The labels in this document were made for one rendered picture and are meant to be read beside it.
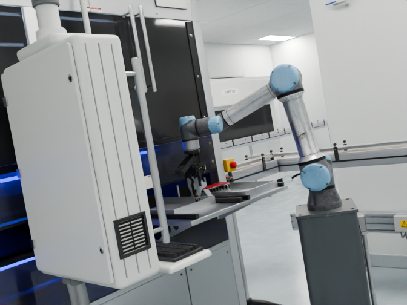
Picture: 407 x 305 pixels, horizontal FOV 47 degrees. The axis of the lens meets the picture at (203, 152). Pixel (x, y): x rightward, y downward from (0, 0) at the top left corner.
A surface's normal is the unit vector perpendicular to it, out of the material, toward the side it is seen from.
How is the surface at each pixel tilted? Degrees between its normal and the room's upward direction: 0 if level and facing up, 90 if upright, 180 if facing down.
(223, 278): 90
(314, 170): 98
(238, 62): 90
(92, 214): 90
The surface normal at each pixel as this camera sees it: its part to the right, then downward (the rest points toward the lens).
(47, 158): -0.69, 0.15
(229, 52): 0.73, -0.09
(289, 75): -0.36, -0.03
